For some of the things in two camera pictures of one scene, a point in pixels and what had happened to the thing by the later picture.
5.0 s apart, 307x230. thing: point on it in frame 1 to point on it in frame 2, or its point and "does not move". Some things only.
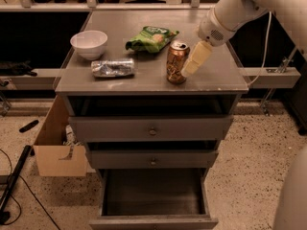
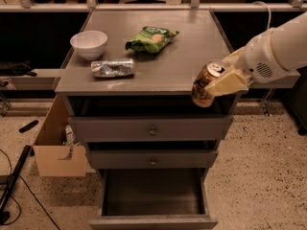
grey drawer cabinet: (152, 131) does not move
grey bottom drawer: (153, 198) does not move
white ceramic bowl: (89, 44) does not move
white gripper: (212, 31) to (256, 60)
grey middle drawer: (146, 158) does not move
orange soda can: (177, 57) to (200, 97)
